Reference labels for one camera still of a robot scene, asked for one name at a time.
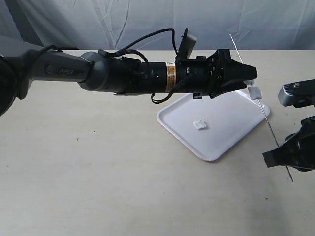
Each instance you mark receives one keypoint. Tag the thin metal skewer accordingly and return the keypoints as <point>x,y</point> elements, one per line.
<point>262,109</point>

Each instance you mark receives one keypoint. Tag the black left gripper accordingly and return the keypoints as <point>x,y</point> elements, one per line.
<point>204,76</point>

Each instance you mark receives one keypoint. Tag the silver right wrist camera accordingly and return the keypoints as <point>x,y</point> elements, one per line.
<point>298,94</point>

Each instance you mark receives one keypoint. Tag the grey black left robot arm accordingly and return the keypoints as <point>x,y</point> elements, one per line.
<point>125,73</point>

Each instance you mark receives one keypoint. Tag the white marshmallow piece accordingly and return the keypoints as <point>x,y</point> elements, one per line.
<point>200,124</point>
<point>254,93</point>
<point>250,82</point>

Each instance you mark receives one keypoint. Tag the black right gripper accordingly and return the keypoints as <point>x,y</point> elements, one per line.
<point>300,156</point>

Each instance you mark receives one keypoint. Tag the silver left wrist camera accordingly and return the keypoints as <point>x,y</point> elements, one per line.
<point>187,45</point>

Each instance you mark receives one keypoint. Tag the white plastic tray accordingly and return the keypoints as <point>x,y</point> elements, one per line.
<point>229,118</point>

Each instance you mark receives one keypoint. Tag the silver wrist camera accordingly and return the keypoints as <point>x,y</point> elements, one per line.
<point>187,45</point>
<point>298,94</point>

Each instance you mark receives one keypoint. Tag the grey fabric backdrop curtain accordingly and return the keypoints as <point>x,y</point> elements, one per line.
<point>113,24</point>

